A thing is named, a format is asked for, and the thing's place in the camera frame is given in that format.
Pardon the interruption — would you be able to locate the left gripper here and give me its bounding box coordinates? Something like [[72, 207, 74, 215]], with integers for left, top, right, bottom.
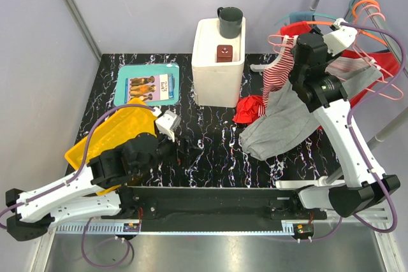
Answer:
[[135, 129, 203, 176]]

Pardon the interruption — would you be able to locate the grey tank top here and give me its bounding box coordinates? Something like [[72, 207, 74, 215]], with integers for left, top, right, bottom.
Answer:
[[238, 68, 385, 161]]

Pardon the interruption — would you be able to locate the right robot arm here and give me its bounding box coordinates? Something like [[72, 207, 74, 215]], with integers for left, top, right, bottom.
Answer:
[[289, 32, 400, 219]]

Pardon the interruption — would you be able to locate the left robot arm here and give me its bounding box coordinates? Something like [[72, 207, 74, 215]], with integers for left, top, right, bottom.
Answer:
[[5, 132, 203, 241]]

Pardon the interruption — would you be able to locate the red white striped tank top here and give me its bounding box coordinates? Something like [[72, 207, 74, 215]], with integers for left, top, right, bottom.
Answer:
[[262, 35, 368, 107]]

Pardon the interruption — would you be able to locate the orange plastic hanger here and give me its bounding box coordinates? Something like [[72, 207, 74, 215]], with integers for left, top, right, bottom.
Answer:
[[306, 0, 388, 47]]

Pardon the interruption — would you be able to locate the teal plastic hanger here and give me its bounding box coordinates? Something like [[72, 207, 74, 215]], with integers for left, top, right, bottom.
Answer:
[[275, 0, 376, 25]]

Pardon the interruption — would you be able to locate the dog picture book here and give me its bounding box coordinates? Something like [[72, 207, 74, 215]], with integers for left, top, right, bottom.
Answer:
[[124, 73, 175, 103]]

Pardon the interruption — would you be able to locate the yellow plastic basket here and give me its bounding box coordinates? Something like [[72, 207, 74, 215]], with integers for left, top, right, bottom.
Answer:
[[71, 98, 157, 195]]

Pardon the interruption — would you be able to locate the white foam box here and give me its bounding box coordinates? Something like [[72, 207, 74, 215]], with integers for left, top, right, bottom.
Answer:
[[191, 18, 246, 108]]

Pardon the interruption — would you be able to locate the crumpled red cloth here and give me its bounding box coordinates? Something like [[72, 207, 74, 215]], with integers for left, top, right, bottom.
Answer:
[[233, 95, 265, 125]]

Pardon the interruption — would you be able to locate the teal tray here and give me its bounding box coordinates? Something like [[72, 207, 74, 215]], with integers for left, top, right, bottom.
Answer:
[[113, 63, 180, 106]]

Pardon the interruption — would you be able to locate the brown square box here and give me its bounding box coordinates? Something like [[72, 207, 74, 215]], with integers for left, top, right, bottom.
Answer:
[[216, 45, 233, 62]]

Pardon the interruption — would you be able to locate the dark green mug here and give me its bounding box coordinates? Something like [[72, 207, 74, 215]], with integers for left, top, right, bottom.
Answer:
[[217, 7, 244, 39]]

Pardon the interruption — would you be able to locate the white rack foot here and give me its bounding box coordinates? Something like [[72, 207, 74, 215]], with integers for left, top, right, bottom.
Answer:
[[275, 176, 345, 190]]

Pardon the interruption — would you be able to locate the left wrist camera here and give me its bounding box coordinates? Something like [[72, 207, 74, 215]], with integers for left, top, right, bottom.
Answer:
[[155, 110, 181, 142]]

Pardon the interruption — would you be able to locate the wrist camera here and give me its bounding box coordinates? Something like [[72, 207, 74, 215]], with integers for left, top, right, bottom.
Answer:
[[323, 18, 358, 57], [155, 110, 181, 142]]

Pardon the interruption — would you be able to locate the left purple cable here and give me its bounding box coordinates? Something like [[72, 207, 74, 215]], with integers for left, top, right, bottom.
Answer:
[[0, 106, 160, 268]]

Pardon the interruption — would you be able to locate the purple cable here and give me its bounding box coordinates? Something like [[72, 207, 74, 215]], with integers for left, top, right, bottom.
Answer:
[[0, 106, 160, 268], [339, 20, 406, 233]]

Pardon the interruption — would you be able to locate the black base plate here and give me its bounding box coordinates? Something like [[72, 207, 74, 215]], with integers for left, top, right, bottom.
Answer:
[[114, 187, 327, 234]]

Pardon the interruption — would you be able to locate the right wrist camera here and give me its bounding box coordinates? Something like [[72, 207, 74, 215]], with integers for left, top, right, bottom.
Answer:
[[323, 18, 358, 57]]

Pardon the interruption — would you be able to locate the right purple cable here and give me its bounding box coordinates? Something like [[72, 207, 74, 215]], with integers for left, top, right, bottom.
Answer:
[[339, 20, 406, 233]]

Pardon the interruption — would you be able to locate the pink wire hanger rear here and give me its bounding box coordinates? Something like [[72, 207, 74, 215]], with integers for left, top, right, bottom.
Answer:
[[268, 1, 383, 58]]

